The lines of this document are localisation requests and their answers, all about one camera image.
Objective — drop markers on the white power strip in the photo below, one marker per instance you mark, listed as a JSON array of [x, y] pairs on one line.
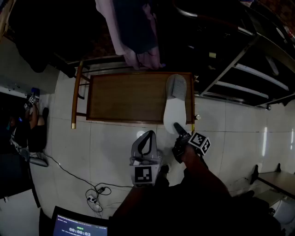
[[93, 199]]

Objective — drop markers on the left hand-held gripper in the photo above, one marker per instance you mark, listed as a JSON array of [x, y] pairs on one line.
[[144, 175]]

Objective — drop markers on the white table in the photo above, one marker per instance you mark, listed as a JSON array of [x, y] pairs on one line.
[[16, 214]]

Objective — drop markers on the dark blue fabric bag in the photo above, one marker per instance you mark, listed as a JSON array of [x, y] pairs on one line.
[[136, 25]]

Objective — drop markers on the laptop screen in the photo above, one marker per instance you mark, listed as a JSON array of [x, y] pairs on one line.
[[78, 227]]

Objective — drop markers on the person's right forearm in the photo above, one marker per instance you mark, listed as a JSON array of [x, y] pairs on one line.
[[202, 175]]

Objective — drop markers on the dark wooden bench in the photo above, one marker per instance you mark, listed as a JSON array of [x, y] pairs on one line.
[[279, 179]]

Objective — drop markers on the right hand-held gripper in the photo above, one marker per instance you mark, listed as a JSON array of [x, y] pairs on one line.
[[199, 141]]

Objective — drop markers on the person's dark clothing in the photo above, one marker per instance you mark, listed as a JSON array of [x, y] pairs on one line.
[[196, 216]]

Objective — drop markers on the white plastic container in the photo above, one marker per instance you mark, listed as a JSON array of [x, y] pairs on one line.
[[284, 214]]

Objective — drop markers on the pale purple cloth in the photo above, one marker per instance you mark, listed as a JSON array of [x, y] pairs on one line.
[[147, 58]]

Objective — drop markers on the person's left forearm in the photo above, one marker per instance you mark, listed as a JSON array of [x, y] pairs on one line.
[[129, 202]]

